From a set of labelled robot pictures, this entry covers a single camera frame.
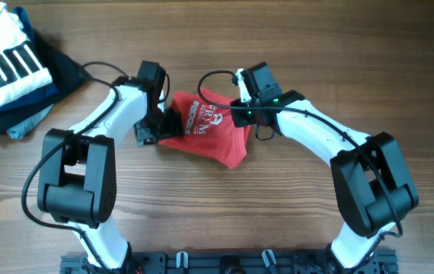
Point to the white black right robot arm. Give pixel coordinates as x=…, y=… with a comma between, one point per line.
x=373, y=186

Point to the grey folded shirt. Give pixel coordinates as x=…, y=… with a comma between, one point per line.
x=23, y=128

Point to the red soccer t-shirt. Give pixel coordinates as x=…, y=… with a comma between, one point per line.
x=208, y=131

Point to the white black printed folded shirt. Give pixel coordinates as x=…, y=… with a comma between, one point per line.
x=4, y=57

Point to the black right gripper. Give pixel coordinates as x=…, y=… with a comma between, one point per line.
x=238, y=119

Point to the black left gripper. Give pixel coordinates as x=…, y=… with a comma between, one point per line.
x=172, y=125

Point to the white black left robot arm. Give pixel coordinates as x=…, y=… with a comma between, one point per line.
x=77, y=171

